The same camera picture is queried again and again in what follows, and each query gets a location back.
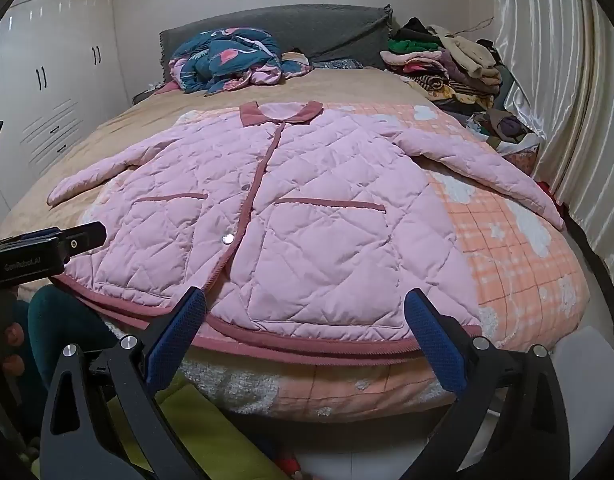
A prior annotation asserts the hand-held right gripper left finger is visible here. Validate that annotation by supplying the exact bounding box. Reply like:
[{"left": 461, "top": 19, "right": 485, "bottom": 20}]
[{"left": 39, "top": 286, "right": 210, "bottom": 480}]

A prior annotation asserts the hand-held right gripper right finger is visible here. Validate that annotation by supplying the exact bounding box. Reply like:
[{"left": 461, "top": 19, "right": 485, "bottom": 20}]
[{"left": 404, "top": 287, "right": 572, "bottom": 480}]

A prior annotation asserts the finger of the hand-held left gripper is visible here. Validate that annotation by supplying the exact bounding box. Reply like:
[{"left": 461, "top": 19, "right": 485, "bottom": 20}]
[
  {"left": 0, "top": 228, "right": 62, "bottom": 250},
  {"left": 54, "top": 221, "right": 108, "bottom": 267}
]

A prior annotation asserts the pink quilted jacket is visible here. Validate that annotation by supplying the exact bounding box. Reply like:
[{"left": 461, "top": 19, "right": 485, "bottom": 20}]
[{"left": 47, "top": 101, "right": 566, "bottom": 366}]

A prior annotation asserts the floral basket of clothes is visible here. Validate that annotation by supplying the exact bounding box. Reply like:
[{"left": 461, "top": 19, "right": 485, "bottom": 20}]
[{"left": 464, "top": 107, "right": 548, "bottom": 181}]

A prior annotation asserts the pile of folded clothes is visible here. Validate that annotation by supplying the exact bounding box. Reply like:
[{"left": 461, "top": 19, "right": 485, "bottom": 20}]
[{"left": 379, "top": 16, "right": 512, "bottom": 111}]

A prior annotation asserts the person's left hand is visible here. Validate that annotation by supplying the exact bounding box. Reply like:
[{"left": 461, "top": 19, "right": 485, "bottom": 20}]
[{"left": 2, "top": 322, "right": 26, "bottom": 378}]

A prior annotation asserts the person's teal trouser leg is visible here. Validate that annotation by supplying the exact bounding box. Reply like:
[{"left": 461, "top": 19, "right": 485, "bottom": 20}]
[{"left": 27, "top": 285, "right": 120, "bottom": 391}]

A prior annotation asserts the orange plaid bear blanket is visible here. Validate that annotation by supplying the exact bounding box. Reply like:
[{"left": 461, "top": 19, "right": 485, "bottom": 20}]
[{"left": 77, "top": 102, "right": 592, "bottom": 423}]

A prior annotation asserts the yellow-green cloth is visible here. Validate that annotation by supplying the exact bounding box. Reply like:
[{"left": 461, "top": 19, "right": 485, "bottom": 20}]
[{"left": 107, "top": 372, "right": 288, "bottom": 480}]

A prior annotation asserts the white wardrobe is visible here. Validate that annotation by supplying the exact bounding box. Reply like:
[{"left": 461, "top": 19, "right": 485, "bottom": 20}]
[{"left": 0, "top": 0, "right": 132, "bottom": 241}]

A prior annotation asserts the red plastic bag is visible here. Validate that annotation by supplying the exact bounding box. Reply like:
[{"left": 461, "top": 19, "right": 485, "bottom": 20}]
[{"left": 533, "top": 179, "right": 568, "bottom": 231}]

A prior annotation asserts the blue flamingo print quilt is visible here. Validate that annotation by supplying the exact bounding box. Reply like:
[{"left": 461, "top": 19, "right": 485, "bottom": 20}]
[{"left": 168, "top": 26, "right": 312, "bottom": 96}]

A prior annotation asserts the dark patterned pillow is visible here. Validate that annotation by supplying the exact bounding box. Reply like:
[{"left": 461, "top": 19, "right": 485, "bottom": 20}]
[{"left": 312, "top": 56, "right": 364, "bottom": 71}]

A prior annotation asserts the cream satin curtain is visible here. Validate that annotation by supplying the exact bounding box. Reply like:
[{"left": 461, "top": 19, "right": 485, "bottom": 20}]
[{"left": 492, "top": 0, "right": 614, "bottom": 281}]

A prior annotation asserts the grey padded headboard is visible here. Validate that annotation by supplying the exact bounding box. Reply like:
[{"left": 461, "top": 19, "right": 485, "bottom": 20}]
[{"left": 158, "top": 4, "right": 394, "bottom": 86}]

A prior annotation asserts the thin wall cable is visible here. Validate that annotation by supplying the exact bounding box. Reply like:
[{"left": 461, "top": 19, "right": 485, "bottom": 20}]
[{"left": 454, "top": 16, "right": 495, "bottom": 37}]

